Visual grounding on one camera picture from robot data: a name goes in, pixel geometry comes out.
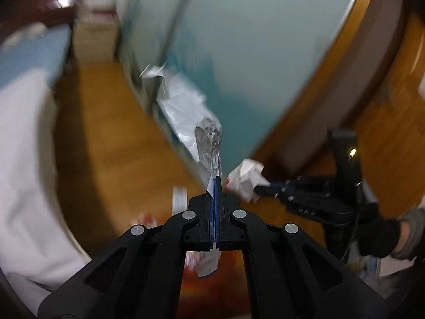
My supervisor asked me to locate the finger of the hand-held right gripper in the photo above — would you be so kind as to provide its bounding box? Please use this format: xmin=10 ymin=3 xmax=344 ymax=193
xmin=266 ymin=175 xmax=337 ymax=195
xmin=254 ymin=186 xmax=353 ymax=222

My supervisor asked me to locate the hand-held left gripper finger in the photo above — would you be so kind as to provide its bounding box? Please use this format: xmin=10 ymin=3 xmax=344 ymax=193
xmin=38 ymin=177 xmax=217 ymax=319
xmin=216 ymin=177 xmax=389 ymax=319

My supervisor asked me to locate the white tissue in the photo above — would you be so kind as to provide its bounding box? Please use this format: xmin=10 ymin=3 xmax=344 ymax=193
xmin=227 ymin=159 xmax=266 ymax=204

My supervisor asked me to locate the clear plastic bag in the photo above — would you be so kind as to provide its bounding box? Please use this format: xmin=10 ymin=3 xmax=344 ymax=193
xmin=139 ymin=62 xmax=224 ymax=278

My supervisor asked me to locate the person's right forearm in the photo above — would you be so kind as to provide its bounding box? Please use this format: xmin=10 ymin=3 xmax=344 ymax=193
xmin=392 ymin=203 xmax=425 ymax=262

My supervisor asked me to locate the person's right hand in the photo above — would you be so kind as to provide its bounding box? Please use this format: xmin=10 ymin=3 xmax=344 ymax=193
xmin=358 ymin=217 xmax=402 ymax=258

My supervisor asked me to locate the white paper packet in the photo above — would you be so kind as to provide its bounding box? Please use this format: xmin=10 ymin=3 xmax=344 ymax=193
xmin=173 ymin=186 xmax=189 ymax=215

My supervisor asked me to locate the red white packet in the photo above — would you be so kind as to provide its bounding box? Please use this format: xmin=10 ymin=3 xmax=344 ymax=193
xmin=131 ymin=212 xmax=168 ymax=230

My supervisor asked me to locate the white blue paper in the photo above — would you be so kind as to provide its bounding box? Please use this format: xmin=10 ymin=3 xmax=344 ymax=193
xmin=345 ymin=256 xmax=415 ymax=278

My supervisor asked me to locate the frosted floral wardrobe door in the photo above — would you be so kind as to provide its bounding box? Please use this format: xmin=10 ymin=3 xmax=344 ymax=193
xmin=118 ymin=0 xmax=196 ymax=120
xmin=148 ymin=0 xmax=367 ymax=177

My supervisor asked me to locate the white bed sheet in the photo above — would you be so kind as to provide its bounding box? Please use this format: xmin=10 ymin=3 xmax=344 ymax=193
xmin=0 ymin=70 xmax=94 ymax=306

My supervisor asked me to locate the light wooden nightstand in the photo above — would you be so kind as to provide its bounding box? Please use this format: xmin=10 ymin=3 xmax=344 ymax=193
xmin=71 ymin=16 xmax=117 ymax=63

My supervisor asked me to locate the red box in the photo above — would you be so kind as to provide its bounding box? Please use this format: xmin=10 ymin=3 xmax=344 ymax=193
xmin=91 ymin=7 xmax=117 ymax=23

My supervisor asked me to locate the blue blanket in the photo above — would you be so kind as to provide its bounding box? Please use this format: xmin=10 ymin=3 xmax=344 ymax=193
xmin=0 ymin=27 xmax=73 ymax=89

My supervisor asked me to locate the dark wooden headboard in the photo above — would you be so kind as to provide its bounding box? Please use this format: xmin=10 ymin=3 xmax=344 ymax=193
xmin=0 ymin=0 xmax=87 ymax=32

